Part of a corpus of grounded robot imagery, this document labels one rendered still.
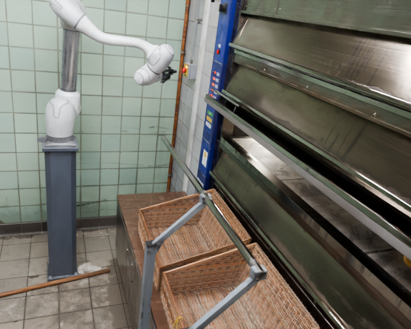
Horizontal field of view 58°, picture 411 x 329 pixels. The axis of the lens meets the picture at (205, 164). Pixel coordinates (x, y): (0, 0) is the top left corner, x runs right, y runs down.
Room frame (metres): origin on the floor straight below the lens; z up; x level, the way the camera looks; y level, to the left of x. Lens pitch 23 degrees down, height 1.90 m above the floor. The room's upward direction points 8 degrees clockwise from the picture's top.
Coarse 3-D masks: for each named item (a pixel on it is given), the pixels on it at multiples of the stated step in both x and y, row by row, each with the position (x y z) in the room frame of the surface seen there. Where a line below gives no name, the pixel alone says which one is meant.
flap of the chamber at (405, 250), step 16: (224, 112) 1.85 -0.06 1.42; (240, 112) 1.98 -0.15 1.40; (240, 128) 1.67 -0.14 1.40; (288, 144) 1.56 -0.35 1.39; (288, 160) 1.29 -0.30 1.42; (304, 160) 1.36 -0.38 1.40; (304, 176) 1.19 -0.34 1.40; (336, 176) 1.27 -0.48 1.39; (352, 192) 1.13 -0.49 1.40; (352, 208) 0.97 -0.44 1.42; (384, 208) 1.06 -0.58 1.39; (368, 224) 0.91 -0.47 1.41; (400, 224) 0.95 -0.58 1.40; (400, 240) 0.82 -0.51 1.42
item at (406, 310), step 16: (224, 144) 2.12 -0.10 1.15; (240, 160) 1.92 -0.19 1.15; (256, 160) 1.87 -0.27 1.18; (256, 176) 1.74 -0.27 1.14; (272, 176) 1.68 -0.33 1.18; (288, 192) 1.52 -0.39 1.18; (304, 208) 1.39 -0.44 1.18; (320, 224) 1.28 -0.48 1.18; (336, 240) 1.17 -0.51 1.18; (352, 256) 1.09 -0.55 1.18; (368, 256) 1.10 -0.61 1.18; (368, 272) 1.02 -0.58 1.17; (384, 272) 1.02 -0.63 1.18; (384, 288) 0.95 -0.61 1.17; (400, 288) 0.95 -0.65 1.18; (400, 304) 0.90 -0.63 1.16
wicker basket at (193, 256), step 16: (208, 192) 2.10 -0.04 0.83; (144, 208) 1.94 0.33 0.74; (160, 208) 1.99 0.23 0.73; (176, 208) 2.02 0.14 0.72; (208, 208) 2.07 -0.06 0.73; (224, 208) 1.92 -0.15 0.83; (144, 224) 1.79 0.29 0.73; (160, 224) 1.99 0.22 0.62; (192, 224) 2.07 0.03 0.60; (208, 224) 1.99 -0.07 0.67; (240, 224) 1.73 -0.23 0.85; (144, 240) 1.77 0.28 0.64; (176, 240) 1.88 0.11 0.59; (192, 240) 1.91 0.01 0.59; (224, 240) 1.79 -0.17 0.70; (160, 256) 1.71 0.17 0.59; (176, 256) 1.73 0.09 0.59; (192, 256) 1.50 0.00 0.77; (208, 256) 1.53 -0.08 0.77; (160, 272) 1.44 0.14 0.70; (160, 288) 1.44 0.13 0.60; (176, 288) 1.47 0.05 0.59
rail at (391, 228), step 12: (228, 108) 1.85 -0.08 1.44; (240, 120) 1.69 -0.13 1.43; (276, 144) 1.39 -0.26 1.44; (288, 156) 1.30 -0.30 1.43; (312, 168) 1.18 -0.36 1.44; (324, 180) 1.11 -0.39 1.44; (336, 192) 1.05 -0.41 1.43; (360, 204) 0.96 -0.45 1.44; (372, 216) 0.91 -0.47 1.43; (384, 228) 0.87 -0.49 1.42; (396, 228) 0.84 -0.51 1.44; (408, 240) 0.80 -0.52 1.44
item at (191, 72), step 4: (188, 64) 2.68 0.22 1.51; (192, 64) 2.70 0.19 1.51; (188, 68) 2.67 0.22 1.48; (192, 68) 2.67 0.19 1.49; (196, 68) 2.68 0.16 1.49; (188, 72) 2.66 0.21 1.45; (192, 72) 2.67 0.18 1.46; (196, 72) 2.69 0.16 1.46; (188, 76) 2.66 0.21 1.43; (192, 76) 2.68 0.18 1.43
